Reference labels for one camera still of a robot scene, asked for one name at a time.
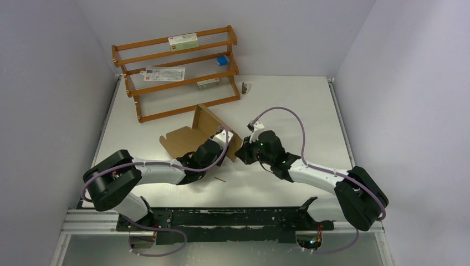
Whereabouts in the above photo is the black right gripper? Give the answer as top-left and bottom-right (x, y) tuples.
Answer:
(235, 135), (273, 166)

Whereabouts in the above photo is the brown cardboard box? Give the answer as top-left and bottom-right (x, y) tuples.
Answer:
(159, 104), (243, 162)

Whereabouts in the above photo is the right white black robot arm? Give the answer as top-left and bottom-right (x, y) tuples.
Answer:
(235, 130), (389, 231)

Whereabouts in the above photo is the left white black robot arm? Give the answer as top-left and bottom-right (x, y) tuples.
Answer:
(82, 137), (228, 231)

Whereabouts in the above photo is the grey white small box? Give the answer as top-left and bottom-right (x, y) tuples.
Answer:
(197, 78), (221, 90)

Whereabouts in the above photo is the blue small box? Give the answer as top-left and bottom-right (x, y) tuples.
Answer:
(216, 55), (230, 67)

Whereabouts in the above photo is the green white box top shelf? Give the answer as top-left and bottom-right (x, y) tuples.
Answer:
(168, 33), (199, 52)

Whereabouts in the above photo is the small grey white clip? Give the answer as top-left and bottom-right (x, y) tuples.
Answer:
(241, 82), (252, 95)

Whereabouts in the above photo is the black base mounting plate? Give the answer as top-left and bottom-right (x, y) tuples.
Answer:
(116, 207), (335, 245)

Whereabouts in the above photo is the orange wooden shelf rack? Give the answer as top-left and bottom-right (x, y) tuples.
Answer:
(111, 25), (241, 123)

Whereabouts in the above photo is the white flat blister package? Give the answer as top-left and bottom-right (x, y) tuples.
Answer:
(140, 67), (186, 82)

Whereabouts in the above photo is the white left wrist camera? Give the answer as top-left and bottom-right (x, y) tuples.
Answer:
(211, 129), (233, 148)

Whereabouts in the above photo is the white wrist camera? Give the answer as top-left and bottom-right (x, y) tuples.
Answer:
(211, 129), (233, 148)
(247, 121), (265, 143)

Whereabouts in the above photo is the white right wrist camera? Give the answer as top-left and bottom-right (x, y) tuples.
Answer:
(247, 121), (265, 143)

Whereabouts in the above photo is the aluminium rail frame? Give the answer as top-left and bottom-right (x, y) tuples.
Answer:
(52, 75), (386, 265)

